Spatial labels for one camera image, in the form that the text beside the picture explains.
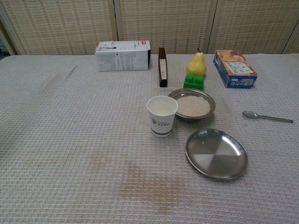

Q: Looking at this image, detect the steel spoon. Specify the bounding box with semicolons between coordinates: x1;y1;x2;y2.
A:
242;110;294;124

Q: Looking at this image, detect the white paper cup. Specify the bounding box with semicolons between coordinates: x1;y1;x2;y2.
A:
146;95;178;138

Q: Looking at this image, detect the steel bowl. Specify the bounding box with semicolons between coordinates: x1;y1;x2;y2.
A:
167;88;216;121

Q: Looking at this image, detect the steel plate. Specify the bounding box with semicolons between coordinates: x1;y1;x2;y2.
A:
185;128;249;181

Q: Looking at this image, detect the green toy brick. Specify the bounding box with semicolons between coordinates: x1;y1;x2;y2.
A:
183;74;206;91

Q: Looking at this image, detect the white carton box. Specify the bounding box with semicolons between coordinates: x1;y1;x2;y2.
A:
94;40;151;72

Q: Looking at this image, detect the dark brown narrow box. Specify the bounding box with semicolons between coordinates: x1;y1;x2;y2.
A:
158;47;169;88

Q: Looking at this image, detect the yellow pear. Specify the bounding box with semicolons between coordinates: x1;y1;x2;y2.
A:
186;48;207;77

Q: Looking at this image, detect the woven folding screen panel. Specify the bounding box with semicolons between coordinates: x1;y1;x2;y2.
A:
0;0;117;56
114;0;218;56
206;0;296;55
0;0;25;56
281;28;299;55

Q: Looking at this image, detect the blue snack box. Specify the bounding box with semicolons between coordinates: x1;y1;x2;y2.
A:
213;49;259;89

